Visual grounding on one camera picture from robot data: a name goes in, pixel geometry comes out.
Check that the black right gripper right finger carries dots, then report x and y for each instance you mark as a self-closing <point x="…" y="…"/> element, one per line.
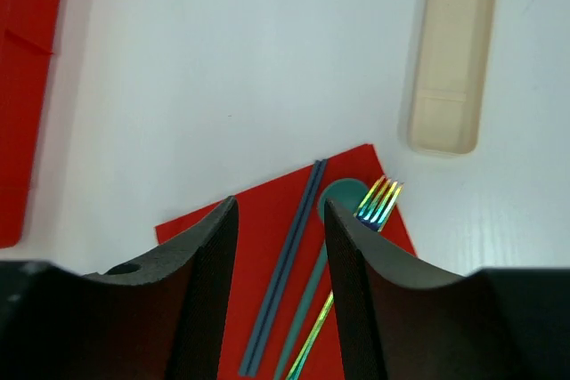
<point x="400" y="317"/>

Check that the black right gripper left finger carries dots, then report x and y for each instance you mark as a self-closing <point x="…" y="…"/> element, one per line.
<point x="160" y="315"/>

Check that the iridescent rainbow fork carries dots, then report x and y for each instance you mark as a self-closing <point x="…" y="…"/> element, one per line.
<point x="373" y="211"/>

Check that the teal spoon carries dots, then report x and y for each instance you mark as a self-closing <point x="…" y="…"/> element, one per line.
<point x="349" y="192"/>

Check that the beige utensil holder tray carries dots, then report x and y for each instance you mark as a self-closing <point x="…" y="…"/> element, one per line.
<point x="450" y="75"/>

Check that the red plastic tray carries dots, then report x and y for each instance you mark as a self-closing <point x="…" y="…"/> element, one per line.
<point x="27" y="33"/>

